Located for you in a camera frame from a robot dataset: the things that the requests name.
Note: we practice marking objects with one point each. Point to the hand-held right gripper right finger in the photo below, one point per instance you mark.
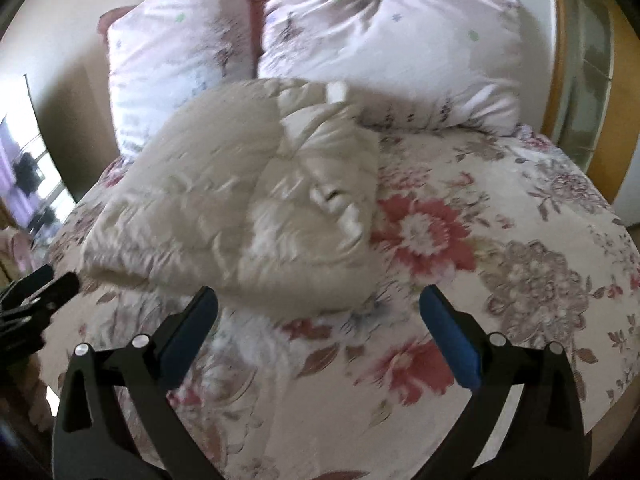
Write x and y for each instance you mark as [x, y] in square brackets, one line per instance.
[450, 332]

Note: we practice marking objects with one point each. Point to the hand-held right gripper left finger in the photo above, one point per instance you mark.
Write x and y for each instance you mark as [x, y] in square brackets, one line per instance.
[192, 332]

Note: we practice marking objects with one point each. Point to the window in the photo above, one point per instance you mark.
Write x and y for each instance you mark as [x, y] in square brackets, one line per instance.
[30, 170]

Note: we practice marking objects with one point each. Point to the beige puffer jacket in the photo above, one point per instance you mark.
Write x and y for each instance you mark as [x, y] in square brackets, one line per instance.
[240, 210]

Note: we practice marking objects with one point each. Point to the wooden headboard with glass panel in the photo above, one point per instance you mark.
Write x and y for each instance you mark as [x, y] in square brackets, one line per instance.
[585, 60]

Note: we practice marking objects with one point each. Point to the pale pink floral pillow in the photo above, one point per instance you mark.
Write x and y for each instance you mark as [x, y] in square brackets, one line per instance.
[400, 50]

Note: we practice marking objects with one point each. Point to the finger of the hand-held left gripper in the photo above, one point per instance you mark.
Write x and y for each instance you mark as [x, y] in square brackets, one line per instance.
[35, 279]
[60, 290]

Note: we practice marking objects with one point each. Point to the pillow with blue leaf print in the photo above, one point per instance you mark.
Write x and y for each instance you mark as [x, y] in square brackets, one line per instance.
[170, 70]

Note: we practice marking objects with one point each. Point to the floral quilt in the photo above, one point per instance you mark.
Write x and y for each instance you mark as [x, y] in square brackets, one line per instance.
[450, 285]

